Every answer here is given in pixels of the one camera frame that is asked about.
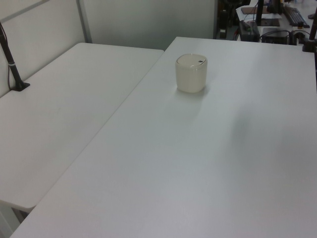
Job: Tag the black monitor stand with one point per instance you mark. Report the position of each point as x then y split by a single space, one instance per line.
260 12

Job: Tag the brown pad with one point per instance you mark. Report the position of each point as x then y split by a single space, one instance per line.
250 10

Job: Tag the white side table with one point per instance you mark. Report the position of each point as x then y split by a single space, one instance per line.
74 99

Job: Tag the cream plastic trash bin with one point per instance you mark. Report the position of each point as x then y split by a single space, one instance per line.
190 77

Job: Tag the black flat device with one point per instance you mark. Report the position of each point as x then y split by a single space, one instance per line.
275 34

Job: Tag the black keyboard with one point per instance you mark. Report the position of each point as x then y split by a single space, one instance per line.
294 16

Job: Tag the black clamped stand pole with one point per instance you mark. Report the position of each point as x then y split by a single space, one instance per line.
15 74
312 24

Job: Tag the dark shelf unit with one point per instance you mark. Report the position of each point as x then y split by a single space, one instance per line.
224 19

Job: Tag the grey partition rail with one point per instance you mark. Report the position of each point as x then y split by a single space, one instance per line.
12 13

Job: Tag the black box with green part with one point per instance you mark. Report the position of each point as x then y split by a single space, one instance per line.
247 33

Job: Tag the grey partition post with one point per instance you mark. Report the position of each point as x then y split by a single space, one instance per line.
84 22

